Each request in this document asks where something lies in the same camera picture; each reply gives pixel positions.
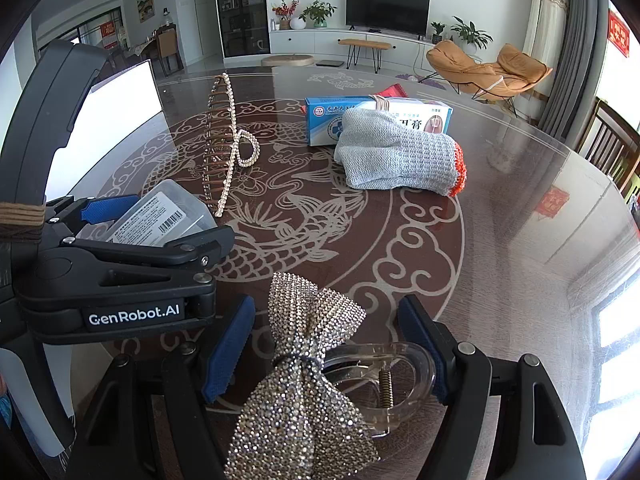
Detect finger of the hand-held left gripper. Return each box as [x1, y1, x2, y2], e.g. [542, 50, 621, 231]
[59, 225, 236, 268]
[44, 195, 143, 235]

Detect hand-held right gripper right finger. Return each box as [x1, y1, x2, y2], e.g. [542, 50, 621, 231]
[397, 295, 586, 480]

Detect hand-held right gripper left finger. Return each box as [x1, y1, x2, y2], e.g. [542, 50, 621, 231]
[65, 295, 257, 480]

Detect clear plastic box with label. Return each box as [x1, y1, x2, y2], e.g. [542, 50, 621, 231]
[75, 179, 218, 248]

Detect rhinestone bow hair clip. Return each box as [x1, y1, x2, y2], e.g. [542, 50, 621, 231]
[224, 272, 437, 480]

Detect blue and white toothpaste box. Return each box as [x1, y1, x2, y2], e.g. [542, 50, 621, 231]
[305, 95, 453, 147]

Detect brown rubber band bundle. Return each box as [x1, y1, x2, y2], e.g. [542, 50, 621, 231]
[0, 201, 47, 243]

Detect rhinestone comb hair claw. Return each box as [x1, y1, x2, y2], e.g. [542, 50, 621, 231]
[201, 72, 261, 218]

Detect brown dining chair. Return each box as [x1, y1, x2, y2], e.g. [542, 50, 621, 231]
[155, 27, 185, 77]

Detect grey knit glove orange cuff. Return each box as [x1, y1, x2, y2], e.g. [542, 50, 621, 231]
[334, 107, 468, 197]

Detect round beige rug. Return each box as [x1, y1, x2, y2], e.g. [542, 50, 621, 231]
[261, 54, 316, 67]

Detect white television cabinet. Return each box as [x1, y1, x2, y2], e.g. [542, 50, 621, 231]
[269, 27, 441, 68]

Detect black glass display cabinet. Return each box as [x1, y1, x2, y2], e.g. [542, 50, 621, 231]
[214, 0, 271, 58]

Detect red flowers in vase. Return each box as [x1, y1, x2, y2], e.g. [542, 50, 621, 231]
[272, 0, 300, 30]

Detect bushy green potted plant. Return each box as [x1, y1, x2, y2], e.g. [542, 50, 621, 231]
[299, 0, 337, 28]

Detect wooden bench with black legs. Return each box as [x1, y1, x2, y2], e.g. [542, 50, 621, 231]
[338, 38, 392, 73]

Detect dark wooden chair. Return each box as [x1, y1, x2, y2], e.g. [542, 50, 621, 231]
[575, 97, 640, 201]

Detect orange lounge chair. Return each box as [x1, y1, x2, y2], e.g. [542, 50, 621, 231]
[426, 40, 553, 101]

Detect black television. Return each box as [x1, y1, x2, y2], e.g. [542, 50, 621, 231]
[346, 0, 431, 38]

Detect tall leafy potted plant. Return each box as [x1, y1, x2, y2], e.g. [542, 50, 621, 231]
[450, 16, 493, 51]

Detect grey curtain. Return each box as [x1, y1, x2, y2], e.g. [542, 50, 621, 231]
[537, 0, 608, 143]

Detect white sheer curtain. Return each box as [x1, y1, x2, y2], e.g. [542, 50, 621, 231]
[522, 0, 571, 91]

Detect red wall hanging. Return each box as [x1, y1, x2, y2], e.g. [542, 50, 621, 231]
[607, 10, 631, 58]

